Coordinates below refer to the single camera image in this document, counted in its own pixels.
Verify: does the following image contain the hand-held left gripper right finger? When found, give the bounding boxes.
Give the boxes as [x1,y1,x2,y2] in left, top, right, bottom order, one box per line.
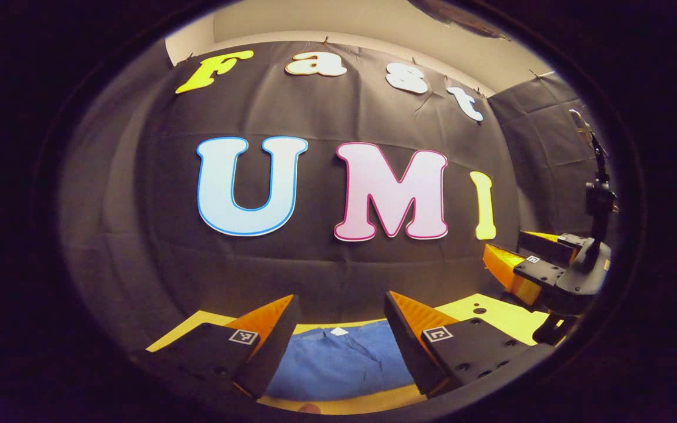
[384,291,554,399]

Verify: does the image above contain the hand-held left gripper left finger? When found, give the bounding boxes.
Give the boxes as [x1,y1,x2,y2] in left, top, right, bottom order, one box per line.
[133,294,302,400]

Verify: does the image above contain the blue shirt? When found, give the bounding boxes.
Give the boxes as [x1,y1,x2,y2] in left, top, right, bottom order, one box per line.
[265,320,419,403]

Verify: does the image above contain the black backdrop cloth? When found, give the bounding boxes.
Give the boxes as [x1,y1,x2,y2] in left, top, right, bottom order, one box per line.
[59,38,609,353]

